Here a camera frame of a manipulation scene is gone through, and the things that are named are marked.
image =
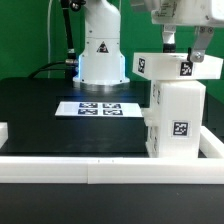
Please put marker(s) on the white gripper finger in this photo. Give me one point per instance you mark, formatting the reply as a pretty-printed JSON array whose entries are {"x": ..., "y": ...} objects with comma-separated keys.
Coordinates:
[
  {"x": 168, "y": 37},
  {"x": 203, "y": 37}
]

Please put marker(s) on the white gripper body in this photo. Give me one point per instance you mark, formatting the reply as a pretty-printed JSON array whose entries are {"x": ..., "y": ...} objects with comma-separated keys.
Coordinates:
[{"x": 183, "y": 12}]

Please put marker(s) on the white cabinet top block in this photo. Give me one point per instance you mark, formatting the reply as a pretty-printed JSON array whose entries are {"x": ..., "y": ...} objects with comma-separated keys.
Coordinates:
[{"x": 175, "y": 66}]

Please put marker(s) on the white cabinet body box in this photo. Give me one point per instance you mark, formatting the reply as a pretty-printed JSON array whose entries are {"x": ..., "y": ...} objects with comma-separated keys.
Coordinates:
[{"x": 174, "y": 119}]

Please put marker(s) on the white marker base plate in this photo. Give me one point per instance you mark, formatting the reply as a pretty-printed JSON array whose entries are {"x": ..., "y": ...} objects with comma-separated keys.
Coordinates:
[{"x": 98, "y": 109}]

